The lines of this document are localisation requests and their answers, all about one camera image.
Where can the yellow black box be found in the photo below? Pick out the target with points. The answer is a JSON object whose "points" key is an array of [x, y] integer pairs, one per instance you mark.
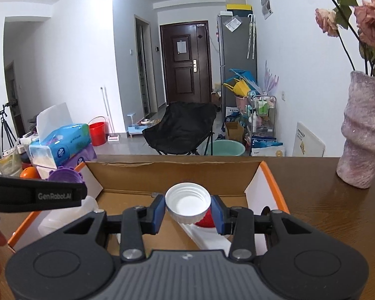
{"points": [[239, 8]]}

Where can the white mop stick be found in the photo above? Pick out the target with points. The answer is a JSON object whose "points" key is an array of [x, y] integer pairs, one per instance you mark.
{"points": [[107, 115]]}

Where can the red white lint brush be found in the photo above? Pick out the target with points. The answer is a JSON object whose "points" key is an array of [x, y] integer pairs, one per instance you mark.
{"points": [[206, 237]]}

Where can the purple wall decoration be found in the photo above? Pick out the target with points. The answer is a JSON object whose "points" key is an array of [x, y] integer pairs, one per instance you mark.
{"points": [[270, 79]]}

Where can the metal trolley rack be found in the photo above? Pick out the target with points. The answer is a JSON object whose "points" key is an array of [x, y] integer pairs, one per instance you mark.
{"points": [[262, 115]]}

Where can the side door frame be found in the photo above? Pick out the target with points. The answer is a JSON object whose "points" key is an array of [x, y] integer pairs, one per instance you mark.
{"points": [[143, 65]]}

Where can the wall electrical panel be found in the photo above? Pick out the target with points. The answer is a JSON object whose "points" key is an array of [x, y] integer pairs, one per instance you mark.
{"points": [[266, 3]]}

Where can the purple tissue pack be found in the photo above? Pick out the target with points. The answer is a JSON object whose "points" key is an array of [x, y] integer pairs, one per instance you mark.
{"points": [[81, 161]]}

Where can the orange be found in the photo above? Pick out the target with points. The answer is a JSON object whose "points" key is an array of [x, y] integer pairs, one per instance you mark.
{"points": [[29, 173]]}

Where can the blue white pet feeder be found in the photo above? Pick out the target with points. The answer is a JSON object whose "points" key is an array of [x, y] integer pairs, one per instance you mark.
{"points": [[137, 128]]}

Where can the red bucket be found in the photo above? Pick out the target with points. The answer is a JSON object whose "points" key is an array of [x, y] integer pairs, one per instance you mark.
{"points": [[97, 131]]}

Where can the blue white package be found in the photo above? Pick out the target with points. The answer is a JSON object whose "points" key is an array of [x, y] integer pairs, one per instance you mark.
{"points": [[267, 147]]}

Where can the purple bottle cap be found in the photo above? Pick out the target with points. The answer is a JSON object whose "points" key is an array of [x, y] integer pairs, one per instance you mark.
{"points": [[65, 175]]}

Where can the white folded umbrellas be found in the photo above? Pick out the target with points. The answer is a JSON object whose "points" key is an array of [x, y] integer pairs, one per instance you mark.
{"points": [[252, 37]]}

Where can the white plastic bottle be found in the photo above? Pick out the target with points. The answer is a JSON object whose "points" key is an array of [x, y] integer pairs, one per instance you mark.
{"points": [[65, 215]]}

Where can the green plastic basin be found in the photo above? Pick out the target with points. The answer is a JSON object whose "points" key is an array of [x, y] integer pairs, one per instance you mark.
{"points": [[225, 148]]}

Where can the pink ceramic vase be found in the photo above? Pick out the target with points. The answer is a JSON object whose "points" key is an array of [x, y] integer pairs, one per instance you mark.
{"points": [[362, 137]]}

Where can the clear plastic packet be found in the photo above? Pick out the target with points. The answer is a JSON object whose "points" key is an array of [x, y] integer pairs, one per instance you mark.
{"points": [[232, 24]]}

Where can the glass cup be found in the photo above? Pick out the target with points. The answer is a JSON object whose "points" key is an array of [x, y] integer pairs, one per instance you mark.
{"points": [[7, 165]]}

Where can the dark brown door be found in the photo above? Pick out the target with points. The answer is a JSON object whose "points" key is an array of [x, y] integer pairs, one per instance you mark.
{"points": [[186, 62]]}

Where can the red printed cardboard box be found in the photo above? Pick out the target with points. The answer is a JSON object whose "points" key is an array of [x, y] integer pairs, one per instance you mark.
{"points": [[175, 175]]}

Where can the white bottle cap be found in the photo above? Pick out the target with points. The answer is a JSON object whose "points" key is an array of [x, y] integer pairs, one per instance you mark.
{"points": [[187, 203]]}

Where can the white board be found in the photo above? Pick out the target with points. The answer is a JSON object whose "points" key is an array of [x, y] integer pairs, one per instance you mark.
{"points": [[309, 140]]}

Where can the small brown carton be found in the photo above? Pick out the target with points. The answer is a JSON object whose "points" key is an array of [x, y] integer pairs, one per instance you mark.
{"points": [[234, 131]]}

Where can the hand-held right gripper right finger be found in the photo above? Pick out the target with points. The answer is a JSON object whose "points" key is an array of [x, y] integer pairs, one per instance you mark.
{"points": [[217, 218]]}

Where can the blue yellow plastic dustpans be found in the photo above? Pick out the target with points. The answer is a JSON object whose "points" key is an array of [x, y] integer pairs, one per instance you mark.
{"points": [[240, 82]]}

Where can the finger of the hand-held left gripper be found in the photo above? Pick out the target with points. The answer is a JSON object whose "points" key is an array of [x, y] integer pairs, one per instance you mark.
{"points": [[25, 183]]}

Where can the blue tissue pack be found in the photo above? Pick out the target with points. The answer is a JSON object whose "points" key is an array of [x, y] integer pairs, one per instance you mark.
{"points": [[62, 145]]}

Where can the bunch of dried pink roses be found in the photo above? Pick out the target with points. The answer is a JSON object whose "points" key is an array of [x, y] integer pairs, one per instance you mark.
{"points": [[368, 25]]}

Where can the black folding chair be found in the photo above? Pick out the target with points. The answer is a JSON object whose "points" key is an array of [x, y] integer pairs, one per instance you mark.
{"points": [[178, 128]]}

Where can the pink bucket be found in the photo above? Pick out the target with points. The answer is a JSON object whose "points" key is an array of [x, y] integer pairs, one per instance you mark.
{"points": [[242, 103]]}

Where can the camera tripod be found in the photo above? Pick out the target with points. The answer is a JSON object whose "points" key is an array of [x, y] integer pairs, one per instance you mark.
{"points": [[6, 128]]}

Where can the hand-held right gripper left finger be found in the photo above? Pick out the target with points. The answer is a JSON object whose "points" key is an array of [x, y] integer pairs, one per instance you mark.
{"points": [[158, 215]]}

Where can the grey refrigerator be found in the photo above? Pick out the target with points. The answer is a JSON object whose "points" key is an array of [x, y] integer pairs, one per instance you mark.
{"points": [[237, 56]]}

